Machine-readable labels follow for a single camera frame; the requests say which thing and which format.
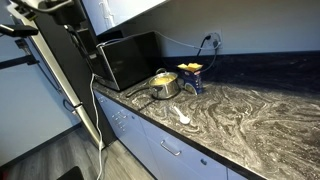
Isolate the black steel microwave oven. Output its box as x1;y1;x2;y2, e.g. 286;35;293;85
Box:
84;30;165;92

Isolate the small metal drawer pull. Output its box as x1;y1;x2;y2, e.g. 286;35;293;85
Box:
111;110;130;121
116;121;129;132

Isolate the yellow cooked pasta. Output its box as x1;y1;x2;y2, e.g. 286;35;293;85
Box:
151;74;176;86

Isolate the grey power cable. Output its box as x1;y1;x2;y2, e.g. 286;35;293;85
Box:
95;30;221;52

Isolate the steel saucepan with black handle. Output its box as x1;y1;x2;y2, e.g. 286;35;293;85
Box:
125;74;182;100

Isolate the white hanging cable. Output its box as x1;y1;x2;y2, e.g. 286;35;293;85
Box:
88;73;106;180

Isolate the black power cable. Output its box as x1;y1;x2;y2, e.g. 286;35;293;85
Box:
195;34;221;74

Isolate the metal drawer handle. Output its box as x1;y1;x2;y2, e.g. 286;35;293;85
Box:
159;139;183;158

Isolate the black metal bar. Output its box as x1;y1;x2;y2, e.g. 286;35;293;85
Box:
0;54;40;71
0;23;40;38

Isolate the white plastic spoon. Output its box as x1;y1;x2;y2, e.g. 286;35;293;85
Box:
172;105;192;126

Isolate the white wall outlet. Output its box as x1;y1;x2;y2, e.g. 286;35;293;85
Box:
202;29;224;50

